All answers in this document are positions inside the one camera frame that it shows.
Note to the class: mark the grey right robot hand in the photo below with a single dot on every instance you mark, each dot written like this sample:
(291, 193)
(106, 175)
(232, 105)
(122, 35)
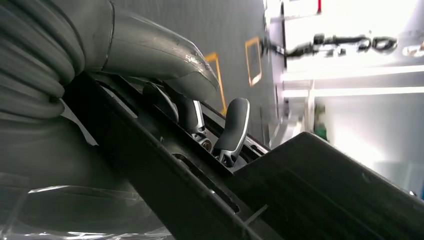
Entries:
(149, 49)

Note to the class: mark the yellow floor tape square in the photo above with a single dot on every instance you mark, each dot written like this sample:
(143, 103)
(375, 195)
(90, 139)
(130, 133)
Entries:
(221, 86)

